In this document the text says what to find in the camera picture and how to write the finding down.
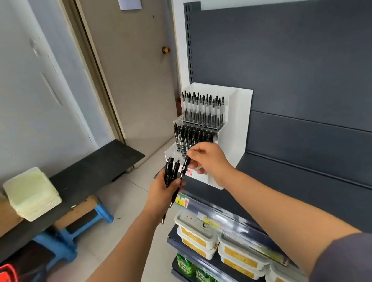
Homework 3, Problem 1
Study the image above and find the yellow green price tag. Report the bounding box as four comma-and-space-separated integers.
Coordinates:
174, 192, 192, 211

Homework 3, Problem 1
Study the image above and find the person's right forearm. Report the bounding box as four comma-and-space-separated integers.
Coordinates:
223, 156, 367, 282

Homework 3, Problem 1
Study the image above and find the white slotted shelf upright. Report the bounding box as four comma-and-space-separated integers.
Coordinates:
179, 1, 212, 86

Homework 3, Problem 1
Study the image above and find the brown door frame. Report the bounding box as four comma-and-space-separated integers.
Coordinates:
55, 0, 127, 151

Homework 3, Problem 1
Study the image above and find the clear-barrel pen group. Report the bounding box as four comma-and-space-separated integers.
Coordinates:
179, 85, 230, 136

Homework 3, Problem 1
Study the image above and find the white tiered pen holder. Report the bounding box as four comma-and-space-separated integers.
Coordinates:
155, 74, 267, 197

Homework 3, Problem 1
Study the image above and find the grey right sleeve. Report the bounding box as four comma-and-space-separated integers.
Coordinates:
303, 231, 372, 282

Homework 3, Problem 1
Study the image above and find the black rubber-grip pen group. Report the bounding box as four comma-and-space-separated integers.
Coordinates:
172, 118, 217, 159

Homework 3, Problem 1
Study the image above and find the blue plastic object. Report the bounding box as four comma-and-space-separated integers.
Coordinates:
28, 194, 120, 268

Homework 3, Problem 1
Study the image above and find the person's right hand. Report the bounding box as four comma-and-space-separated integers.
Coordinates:
185, 138, 241, 194

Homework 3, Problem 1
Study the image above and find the person's left forearm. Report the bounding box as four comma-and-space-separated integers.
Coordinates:
69, 206, 174, 282

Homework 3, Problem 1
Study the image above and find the dark grey shelf unit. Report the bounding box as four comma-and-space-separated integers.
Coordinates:
135, 0, 372, 282

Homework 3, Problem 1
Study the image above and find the beige door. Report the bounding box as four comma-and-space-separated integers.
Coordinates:
73, 0, 193, 173

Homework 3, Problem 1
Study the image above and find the person's left hand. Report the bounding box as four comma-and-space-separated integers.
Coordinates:
139, 167, 191, 221

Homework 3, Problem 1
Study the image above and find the pale paper sheet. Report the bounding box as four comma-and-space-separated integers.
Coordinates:
1, 164, 65, 226

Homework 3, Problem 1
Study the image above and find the row of green packets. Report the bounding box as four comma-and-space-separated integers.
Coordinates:
176, 245, 243, 282

